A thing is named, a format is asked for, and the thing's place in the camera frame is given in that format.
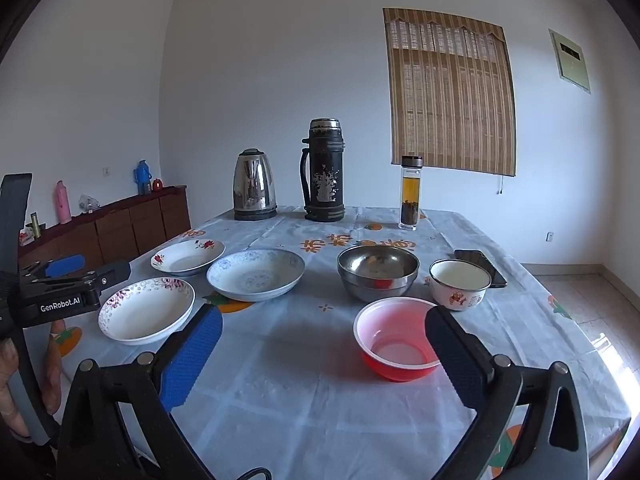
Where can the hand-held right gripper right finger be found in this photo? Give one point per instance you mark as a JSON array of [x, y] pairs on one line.
[[457, 360]]

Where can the blue patterned plate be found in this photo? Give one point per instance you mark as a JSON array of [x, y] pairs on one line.
[[256, 275]]

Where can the brown wooden cabinet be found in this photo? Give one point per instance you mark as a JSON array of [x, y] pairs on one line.
[[130, 230]]

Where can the red plastic bowl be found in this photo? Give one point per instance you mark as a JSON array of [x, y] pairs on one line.
[[395, 340]]

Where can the white plate with red flowers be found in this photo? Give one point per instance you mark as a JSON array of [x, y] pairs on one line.
[[187, 259]]

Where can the worn black thermos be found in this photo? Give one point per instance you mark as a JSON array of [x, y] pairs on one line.
[[325, 175]]

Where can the glass tea bottle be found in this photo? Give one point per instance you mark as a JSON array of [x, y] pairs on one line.
[[410, 195]]

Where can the white enamel bowl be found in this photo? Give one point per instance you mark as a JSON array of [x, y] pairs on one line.
[[460, 277]]

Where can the blue thermos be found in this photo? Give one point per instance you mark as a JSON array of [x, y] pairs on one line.
[[143, 177]]

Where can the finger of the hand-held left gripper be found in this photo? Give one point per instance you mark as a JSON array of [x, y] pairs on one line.
[[65, 265], [110, 272]]

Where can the wall panel box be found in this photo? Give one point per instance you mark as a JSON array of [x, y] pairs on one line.
[[571, 62]]

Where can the grey plastic bag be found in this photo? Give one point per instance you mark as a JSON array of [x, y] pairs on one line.
[[89, 203]]

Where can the person's left hand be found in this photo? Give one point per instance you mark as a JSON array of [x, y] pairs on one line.
[[52, 365]]

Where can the white plate with pink rim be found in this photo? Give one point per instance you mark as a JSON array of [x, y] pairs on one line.
[[145, 312]]

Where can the stainless steel bowl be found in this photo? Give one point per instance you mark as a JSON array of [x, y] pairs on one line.
[[377, 272]]

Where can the printed tablecloth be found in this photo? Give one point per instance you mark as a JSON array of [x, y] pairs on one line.
[[300, 360]]

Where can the pink thermos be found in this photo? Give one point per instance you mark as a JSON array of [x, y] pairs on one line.
[[63, 205]]

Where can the bamboo window blind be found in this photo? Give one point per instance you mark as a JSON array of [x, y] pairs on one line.
[[450, 90]]

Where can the small green bottle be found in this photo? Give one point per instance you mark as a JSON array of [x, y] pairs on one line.
[[35, 225]]

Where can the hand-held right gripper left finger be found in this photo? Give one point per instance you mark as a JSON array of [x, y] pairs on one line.
[[192, 355]]

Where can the black smartphone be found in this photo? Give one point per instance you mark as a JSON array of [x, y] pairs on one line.
[[480, 259]]

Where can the small red object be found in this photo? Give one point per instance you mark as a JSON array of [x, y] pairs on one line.
[[158, 185]]

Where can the steel electric kettle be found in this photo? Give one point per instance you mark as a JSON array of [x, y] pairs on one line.
[[255, 185]]

